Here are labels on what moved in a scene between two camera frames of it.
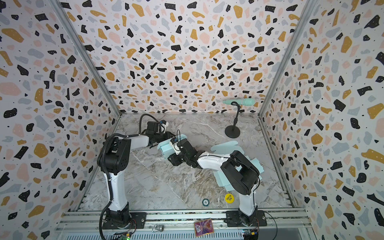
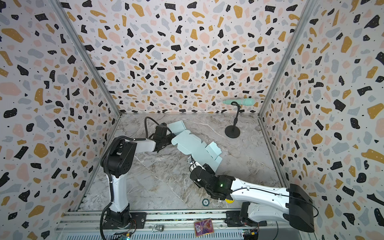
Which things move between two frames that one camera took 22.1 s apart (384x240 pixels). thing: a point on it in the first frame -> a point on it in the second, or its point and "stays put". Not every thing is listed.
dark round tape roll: (205, 202) stays put
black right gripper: (177, 155) -> (198, 174)
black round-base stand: (233, 131) stays put
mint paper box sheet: (166, 148) -> (176, 127)
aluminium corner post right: (308, 9) stays put
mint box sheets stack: (227, 147) -> (189, 144)
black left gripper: (168, 135) stays put
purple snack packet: (203, 227) stays put
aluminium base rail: (282, 224) stays put
